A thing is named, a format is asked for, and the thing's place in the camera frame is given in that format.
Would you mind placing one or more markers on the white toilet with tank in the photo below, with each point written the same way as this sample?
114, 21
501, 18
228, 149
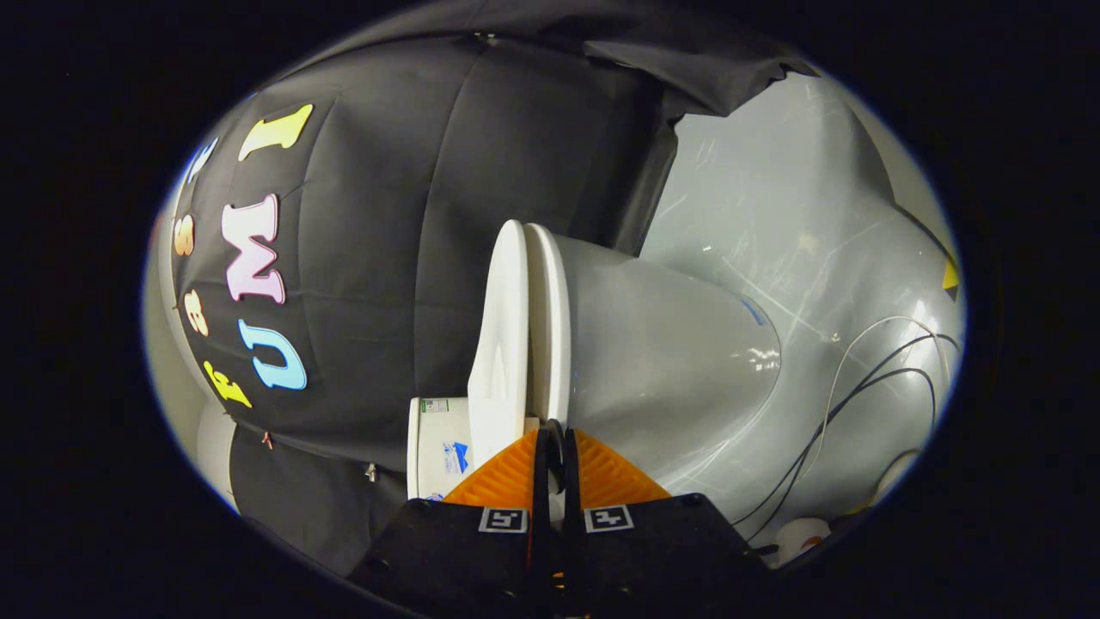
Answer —
670, 344

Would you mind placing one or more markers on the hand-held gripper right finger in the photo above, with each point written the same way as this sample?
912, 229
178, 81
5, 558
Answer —
662, 550

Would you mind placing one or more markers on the yellow tape piece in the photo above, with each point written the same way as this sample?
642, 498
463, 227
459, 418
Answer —
950, 275

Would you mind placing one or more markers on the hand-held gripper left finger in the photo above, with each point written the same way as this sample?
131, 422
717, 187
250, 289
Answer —
464, 550

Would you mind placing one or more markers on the white toilet seat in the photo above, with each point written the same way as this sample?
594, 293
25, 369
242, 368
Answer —
550, 327

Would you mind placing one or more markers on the black backdrop cloth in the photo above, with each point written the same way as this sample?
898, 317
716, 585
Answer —
395, 241

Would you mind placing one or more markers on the white plastic bottle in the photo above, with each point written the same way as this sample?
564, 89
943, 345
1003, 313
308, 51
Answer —
801, 536

